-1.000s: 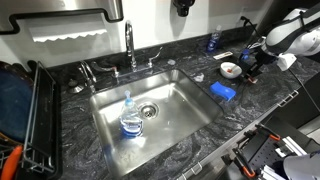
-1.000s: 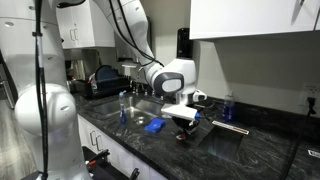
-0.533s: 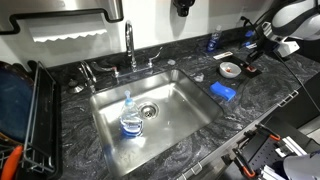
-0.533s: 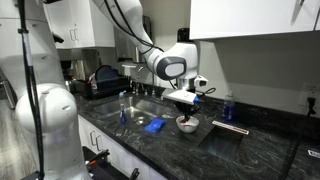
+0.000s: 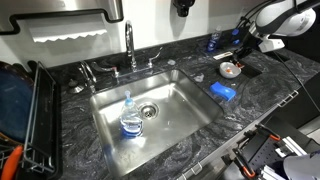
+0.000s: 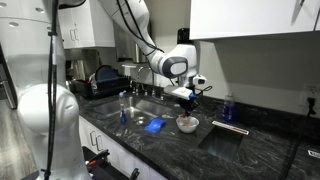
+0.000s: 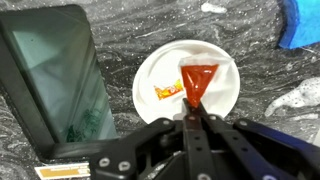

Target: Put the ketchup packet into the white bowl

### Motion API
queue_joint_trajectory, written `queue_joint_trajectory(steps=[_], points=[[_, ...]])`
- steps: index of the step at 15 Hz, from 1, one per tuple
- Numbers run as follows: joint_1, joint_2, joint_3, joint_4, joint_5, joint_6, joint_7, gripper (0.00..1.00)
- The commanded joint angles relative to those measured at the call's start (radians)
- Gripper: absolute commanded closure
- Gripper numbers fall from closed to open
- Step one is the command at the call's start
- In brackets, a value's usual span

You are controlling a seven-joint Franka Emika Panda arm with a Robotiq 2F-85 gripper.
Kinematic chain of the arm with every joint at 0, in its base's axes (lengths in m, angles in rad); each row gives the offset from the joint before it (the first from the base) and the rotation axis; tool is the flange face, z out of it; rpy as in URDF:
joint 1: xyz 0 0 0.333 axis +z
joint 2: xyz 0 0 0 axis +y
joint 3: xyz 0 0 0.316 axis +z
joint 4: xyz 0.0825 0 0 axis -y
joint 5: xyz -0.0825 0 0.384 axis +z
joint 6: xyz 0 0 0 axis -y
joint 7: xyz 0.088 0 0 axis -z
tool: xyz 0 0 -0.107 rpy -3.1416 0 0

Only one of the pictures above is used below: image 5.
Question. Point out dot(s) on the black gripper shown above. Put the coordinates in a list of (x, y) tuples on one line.
[(242, 40)]

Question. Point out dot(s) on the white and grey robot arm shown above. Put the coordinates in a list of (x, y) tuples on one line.
[(286, 18)]

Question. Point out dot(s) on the small white label packet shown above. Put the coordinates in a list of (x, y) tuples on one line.
[(222, 55)]

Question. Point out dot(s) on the white round bowl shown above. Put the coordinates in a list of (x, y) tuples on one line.
[(230, 75)]

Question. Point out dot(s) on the blue liquid pump bottle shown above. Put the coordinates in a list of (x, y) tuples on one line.
[(214, 40)]

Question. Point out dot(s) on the blue wavy sponge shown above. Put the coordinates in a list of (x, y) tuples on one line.
[(222, 91)]

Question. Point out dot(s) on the small clear plastic scrap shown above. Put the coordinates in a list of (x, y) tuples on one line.
[(171, 62), (199, 78)]

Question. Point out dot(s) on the stainless steel sink basin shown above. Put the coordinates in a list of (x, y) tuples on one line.
[(180, 100)]

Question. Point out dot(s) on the black clamp orange tips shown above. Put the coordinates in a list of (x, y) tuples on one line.
[(255, 150)]

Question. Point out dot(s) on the round metal sink drain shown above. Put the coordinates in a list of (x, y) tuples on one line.
[(148, 110)]

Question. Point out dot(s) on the chrome gooseneck faucet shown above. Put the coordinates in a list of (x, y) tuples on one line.
[(130, 43)]

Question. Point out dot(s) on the clear blue dish soap bottle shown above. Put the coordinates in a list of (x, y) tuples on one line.
[(131, 116)]

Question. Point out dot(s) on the grey rounded device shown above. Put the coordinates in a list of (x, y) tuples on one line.
[(301, 166)]

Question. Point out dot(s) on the chrome side sprayer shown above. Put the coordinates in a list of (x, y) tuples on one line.
[(88, 75)]

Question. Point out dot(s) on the chrome round counter cap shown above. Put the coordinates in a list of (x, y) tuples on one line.
[(75, 87)]

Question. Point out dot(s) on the white paper towel sheet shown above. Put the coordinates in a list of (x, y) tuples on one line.
[(66, 33)]

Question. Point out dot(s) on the steel paper towel dispenser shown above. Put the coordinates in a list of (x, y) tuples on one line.
[(66, 8)]

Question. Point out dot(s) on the dark blue plate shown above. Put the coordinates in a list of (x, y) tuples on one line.
[(13, 103)]

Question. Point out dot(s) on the black wall soap dispenser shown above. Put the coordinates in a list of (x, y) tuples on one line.
[(182, 6)]

